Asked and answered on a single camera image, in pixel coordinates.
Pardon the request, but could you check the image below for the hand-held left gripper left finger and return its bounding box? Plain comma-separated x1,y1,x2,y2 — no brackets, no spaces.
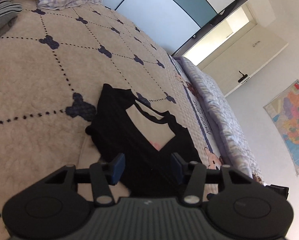
34,153,126,205

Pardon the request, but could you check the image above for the blue panel wardrobe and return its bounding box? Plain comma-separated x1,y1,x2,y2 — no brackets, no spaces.
99,0,258,57

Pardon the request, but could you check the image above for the stack of grey folded clothes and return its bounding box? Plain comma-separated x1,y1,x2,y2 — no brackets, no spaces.
0,0,23,48

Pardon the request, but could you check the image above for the colourful wall map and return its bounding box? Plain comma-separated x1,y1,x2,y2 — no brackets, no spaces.
263,79,299,177

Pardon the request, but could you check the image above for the light purple folded quilt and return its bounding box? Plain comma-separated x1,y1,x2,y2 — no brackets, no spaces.
179,56,266,184

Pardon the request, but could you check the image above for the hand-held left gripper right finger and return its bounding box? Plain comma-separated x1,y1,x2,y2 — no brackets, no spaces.
171,152,262,205

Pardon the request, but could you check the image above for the cream door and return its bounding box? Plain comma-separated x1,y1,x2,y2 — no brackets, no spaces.
197,21,289,97

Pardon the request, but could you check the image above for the cream printed fleece blanket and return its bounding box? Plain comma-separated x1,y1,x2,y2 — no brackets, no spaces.
0,0,265,240

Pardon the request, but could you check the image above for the black and cream shirt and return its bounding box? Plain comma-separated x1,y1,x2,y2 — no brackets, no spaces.
79,83,207,198

